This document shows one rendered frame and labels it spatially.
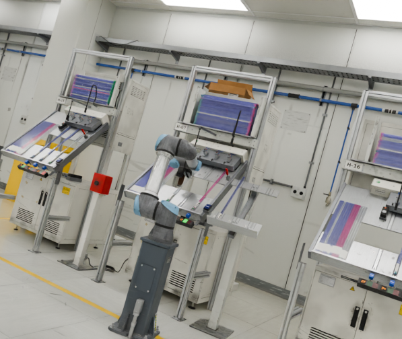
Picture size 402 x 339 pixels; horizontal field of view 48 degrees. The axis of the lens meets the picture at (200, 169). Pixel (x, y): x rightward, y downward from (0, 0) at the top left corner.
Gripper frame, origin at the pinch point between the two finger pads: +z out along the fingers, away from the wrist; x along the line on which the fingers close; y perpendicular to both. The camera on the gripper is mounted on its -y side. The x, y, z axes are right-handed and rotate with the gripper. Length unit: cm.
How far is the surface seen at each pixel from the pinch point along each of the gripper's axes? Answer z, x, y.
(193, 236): 29.2, -14.0, -31.0
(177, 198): -4.6, -4.9, -23.2
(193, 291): 51, -27, -63
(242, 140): -2, -24, 46
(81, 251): 37, 72, -74
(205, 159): 0.2, -3.1, 20.8
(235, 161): 1.4, -26.3, 27.7
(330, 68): 43, -42, 206
